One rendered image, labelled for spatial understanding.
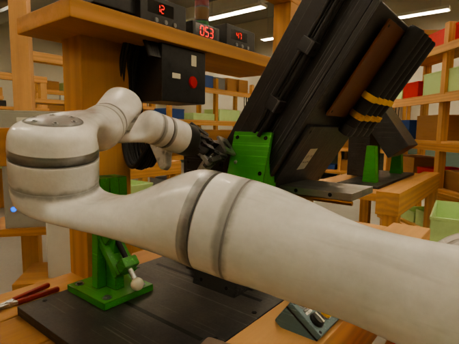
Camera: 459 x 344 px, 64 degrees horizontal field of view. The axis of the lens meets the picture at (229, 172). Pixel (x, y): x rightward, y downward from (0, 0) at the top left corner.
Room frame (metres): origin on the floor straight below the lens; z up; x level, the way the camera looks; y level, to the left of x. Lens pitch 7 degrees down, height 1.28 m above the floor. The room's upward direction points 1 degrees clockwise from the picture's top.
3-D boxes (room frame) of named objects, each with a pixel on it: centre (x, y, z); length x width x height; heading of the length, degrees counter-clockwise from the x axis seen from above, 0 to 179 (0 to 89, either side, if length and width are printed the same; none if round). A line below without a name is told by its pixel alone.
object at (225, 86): (7.02, 0.44, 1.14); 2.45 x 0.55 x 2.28; 142
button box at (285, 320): (0.70, -0.18, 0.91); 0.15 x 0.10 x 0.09; 142
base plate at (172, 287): (1.04, -0.06, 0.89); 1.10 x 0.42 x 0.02; 142
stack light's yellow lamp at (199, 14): (1.32, 0.10, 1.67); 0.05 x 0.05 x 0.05
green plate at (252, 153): (0.94, -0.06, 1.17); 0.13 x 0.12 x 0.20; 142
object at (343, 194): (1.04, -0.19, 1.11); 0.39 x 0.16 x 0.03; 52
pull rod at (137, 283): (0.76, 0.21, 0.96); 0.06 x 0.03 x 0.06; 52
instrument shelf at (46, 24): (1.20, 0.15, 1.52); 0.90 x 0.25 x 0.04; 142
